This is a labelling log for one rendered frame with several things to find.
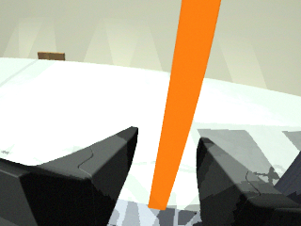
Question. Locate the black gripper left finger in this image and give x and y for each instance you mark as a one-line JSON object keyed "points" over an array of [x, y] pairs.
{"points": [[78, 189]]}

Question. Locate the orange handle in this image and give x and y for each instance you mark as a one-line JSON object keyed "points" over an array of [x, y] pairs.
{"points": [[198, 19]]}

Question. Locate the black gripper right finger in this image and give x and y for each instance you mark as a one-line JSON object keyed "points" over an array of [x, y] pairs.
{"points": [[231, 195]]}

